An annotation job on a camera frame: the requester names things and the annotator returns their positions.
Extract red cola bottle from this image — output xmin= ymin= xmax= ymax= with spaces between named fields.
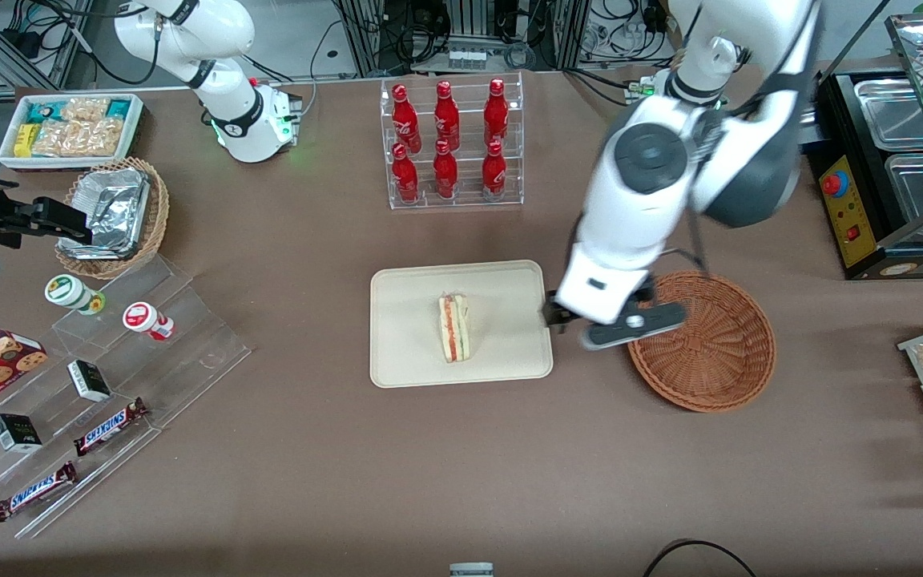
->
xmin=433 ymin=140 xmax=458 ymax=200
xmin=392 ymin=143 xmax=420 ymax=203
xmin=484 ymin=78 xmax=510 ymax=149
xmin=482 ymin=140 xmax=507 ymax=198
xmin=434 ymin=80 xmax=461 ymax=151
xmin=392 ymin=83 xmax=422 ymax=153

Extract red lid yogurt cup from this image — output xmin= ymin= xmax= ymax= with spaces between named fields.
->
xmin=123 ymin=301 xmax=175 ymax=341

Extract brown wicker basket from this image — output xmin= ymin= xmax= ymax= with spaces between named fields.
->
xmin=626 ymin=271 xmax=776 ymax=414

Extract black hot food warmer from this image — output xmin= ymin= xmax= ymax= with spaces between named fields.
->
xmin=802 ymin=12 xmax=923 ymax=281

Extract small black carton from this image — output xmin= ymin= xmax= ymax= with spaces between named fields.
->
xmin=0 ymin=414 xmax=43 ymax=453
xmin=67 ymin=360 xmax=112 ymax=402

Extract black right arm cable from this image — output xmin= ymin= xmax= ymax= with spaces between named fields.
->
xmin=0 ymin=0 xmax=162 ymax=86

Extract large clear cracker bag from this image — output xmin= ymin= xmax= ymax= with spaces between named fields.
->
xmin=32 ymin=119 xmax=124 ymax=158

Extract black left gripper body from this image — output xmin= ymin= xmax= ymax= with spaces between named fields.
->
xmin=542 ymin=275 xmax=660 ymax=334

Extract aluminium equipment frame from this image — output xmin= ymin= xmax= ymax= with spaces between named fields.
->
xmin=332 ymin=0 xmax=595 ymax=78

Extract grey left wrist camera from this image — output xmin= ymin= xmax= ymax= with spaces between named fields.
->
xmin=580 ymin=301 xmax=687 ymax=351

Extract light tan wicker basket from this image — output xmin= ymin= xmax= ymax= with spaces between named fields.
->
xmin=55 ymin=156 xmax=170 ymax=280

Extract beige plastic tray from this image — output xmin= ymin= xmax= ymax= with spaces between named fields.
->
xmin=369 ymin=259 xmax=554 ymax=389

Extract small clear cracker bag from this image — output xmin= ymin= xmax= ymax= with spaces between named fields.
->
xmin=61 ymin=97 xmax=111 ymax=123

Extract Snickers chocolate bar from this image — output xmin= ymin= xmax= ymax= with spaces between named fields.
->
xmin=0 ymin=461 xmax=78 ymax=523
xmin=73 ymin=397 xmax=150 ymax=458

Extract triangular sandwich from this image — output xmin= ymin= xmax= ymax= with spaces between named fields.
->
xmin=438 ymin=293 xmax=471 ymax=364

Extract clear acrylic stepped display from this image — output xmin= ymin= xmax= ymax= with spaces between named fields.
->
xmin=0 ymin=252 xmax=252 ymax=539

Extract clear acrylic bottle rack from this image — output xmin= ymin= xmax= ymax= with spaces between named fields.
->
xmin=380 ymin=71 xmax=525 ymax=211

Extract green lid yogurt cup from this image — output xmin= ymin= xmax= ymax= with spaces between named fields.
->
xmin=45 ymin=274 xmax=107 ymax=316

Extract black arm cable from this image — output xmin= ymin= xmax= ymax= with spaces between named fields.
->
xmin=0 ymin=0 xmax=162 ymax=86
xmin=658 ymin=204 xmax=709 ymax=275

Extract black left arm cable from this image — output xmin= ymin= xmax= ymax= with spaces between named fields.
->
xmin=658 ymin=204 xmax=709 ymax=275

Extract aluminium foil container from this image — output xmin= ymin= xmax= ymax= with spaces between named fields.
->
xmin=77 ymin=167 xmax=150 ymax=193
xmin=59 ymin=183 xmax=150 ymax=260

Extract white rectangular snack bin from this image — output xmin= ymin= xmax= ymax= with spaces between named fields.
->
xmin=0 ymin=93 xmax=144 ymax=171

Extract black looped table cable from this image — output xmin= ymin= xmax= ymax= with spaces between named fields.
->
xmin=642 ymin=539 xmax=759 ymax=577

